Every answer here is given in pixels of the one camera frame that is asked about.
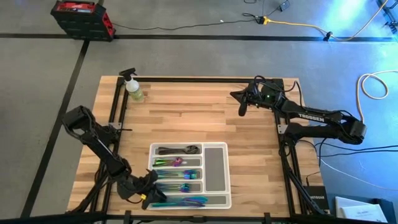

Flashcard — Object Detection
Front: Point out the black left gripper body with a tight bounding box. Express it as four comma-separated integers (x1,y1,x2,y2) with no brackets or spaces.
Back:
136,169,163,210

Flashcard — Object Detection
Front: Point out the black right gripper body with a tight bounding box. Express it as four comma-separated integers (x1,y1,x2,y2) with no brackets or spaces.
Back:
241,80,285,110

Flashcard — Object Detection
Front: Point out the iridescent table knife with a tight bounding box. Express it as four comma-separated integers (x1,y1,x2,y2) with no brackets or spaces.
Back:
158,197,209,207
152,198,208,208
161,195,209,206
155,197,208,207
150,200,206,208

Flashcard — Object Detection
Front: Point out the iridescent spoon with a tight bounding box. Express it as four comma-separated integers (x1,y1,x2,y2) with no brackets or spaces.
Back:
155,169,197,180
152,157,187,168
157,170,200,181

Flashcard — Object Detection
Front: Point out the small iridescent teaspoon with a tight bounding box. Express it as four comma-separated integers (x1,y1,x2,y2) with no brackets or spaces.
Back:
152,157,183,166
152,158,181,167

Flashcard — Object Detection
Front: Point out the large black spoon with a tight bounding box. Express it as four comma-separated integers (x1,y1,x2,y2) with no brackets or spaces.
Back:
157,145,200,156

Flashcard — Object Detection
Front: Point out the white cutlery tray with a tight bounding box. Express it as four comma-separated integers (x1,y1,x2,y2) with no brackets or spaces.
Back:
146,141,233,210

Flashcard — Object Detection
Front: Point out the spray bottle with yellow liquid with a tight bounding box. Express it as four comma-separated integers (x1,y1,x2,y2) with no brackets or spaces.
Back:
119,67,146,103

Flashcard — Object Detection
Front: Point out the black power plug block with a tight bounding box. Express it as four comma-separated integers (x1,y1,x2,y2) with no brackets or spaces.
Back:
242,12,266,26

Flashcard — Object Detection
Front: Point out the black foot pedal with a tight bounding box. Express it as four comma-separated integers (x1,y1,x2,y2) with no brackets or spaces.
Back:
277,0,292,12

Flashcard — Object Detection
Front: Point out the black network router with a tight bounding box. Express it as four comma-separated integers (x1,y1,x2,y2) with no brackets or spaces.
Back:
303,185,330,212

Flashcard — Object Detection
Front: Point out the white paper booklet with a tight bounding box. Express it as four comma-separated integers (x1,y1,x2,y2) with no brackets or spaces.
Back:
335,195,389,223

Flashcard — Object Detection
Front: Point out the black metal stand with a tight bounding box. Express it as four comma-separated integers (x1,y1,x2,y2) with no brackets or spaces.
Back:
376,0,398,34

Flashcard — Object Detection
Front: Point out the red and black tool case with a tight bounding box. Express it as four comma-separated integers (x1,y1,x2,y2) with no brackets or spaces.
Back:
50,0,116,42

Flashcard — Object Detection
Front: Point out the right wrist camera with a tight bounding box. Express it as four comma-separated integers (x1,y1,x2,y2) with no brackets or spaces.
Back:
238,101,249,118

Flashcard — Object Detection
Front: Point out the yellow extension cord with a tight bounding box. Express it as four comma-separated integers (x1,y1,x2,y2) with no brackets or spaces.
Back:
262,0,389,42

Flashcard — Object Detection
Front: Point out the cream coiled cable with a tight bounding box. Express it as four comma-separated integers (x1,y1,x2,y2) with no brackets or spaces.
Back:
354,70,398,125

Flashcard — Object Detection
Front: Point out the thin white cable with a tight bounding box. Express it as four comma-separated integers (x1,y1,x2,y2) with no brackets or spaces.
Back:
317,155,398,191

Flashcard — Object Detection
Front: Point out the black power cable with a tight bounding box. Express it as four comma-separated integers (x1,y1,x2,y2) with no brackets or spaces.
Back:
312,138,398,152
318,149,398,157

